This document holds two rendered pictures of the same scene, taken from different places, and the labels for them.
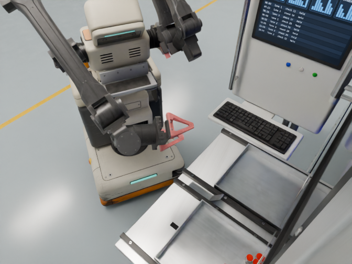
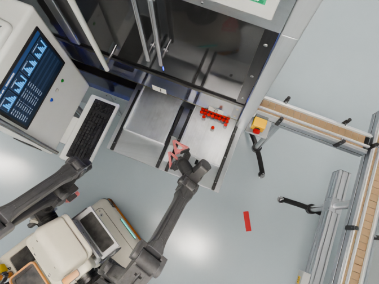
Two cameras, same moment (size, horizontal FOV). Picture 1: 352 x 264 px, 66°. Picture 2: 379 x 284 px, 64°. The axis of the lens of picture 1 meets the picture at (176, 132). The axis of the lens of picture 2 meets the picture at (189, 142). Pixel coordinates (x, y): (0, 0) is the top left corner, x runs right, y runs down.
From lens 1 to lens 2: 1.01 m
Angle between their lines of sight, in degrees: 48
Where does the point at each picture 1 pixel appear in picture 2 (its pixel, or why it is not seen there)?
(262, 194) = (159, 115)
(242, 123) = (92, 138)
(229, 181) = (155, 136)
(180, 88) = not seen: outside the picture
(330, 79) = (67, 70)
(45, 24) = (166, 227)
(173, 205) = not seen: hidden behind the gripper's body
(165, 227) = not seen: hidden behind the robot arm
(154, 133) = (185, 160)
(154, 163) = (111, 223)
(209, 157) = (140, 153)
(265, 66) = (46, 119)
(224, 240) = (195, 132)
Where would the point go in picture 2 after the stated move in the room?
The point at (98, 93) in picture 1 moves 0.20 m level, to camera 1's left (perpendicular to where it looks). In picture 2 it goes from (185, 189) to (201, 239)
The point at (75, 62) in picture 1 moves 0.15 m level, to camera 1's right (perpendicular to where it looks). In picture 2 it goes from (177, 205) to (166, 167)
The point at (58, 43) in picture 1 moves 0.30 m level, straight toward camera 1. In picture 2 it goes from (172, 217) to (231, 161)
